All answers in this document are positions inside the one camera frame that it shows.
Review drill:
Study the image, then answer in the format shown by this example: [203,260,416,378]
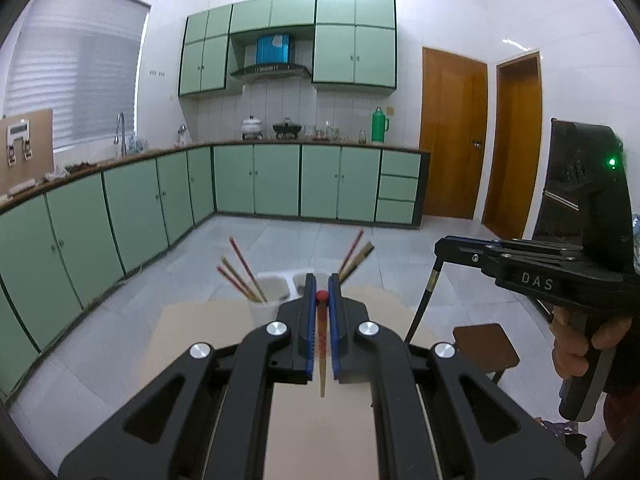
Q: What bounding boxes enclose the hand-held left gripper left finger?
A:
[59,272,317,480]

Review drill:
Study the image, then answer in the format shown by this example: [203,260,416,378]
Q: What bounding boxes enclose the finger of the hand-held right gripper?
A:
[434,249,586,275]
[434,236,582,254]

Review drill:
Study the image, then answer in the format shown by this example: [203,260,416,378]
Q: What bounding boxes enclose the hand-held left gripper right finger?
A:
[327,272,585,480]

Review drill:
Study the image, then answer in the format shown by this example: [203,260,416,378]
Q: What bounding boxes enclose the white utensil holder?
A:
[247,269,322,327]

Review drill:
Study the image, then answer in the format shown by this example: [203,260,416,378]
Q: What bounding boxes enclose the black chopstick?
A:
[403,255,442,347]

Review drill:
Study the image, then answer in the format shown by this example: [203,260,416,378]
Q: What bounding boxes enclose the person's right hand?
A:
[550,305,635,380]

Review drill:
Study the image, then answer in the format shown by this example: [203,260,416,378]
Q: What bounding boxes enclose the tan chopstick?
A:
[339,241,375,281]
[342,247,377,283]
[220,257,266,302]

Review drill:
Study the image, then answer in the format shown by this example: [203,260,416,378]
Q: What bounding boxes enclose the green drawer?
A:
[379,150,422,179]
[375,199,417,225]
[378,175,420,203]

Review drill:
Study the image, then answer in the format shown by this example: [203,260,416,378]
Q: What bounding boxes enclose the brown wooden door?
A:
[481,49,544,242]
[419,46,489,221]

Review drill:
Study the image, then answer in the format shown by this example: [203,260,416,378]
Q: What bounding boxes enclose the brown wooden stool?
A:
[452,323,521,387]

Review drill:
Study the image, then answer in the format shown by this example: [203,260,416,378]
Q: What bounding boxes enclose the cardboard sheet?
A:
[134,285,442,480]

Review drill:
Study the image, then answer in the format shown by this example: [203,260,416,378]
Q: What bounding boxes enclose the green thermos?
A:
[370,106,390,145]

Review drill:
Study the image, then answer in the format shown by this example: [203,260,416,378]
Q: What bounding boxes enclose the black wok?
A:
[272,117,304,140]

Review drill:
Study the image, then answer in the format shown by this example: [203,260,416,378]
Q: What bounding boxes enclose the patterned cloth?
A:
[541,419,587,462]

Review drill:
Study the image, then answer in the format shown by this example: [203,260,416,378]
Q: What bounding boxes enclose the green base cabinets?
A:
[0,142,431,397]

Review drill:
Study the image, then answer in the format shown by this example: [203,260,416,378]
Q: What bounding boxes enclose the dark red clothing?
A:
[600,389,634,447]

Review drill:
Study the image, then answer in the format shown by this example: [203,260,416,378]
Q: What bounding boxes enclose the range hood with blue chimney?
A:
[229,33,312,81]

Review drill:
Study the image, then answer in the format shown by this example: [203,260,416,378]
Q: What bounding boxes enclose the chrome kitchen faucet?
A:
[114,112,129,157]

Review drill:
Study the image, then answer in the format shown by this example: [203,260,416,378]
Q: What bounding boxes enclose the brown cardboard board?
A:
[0,108,55,202]

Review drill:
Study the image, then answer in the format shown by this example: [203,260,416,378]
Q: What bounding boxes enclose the white mounted device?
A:
[5,119,34,165]

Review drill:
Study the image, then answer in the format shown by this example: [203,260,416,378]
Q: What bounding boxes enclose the white window blind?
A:
[2,0,151,154]

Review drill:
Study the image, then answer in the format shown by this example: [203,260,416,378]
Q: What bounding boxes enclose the green wall cabinets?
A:
[178,0,399,97]

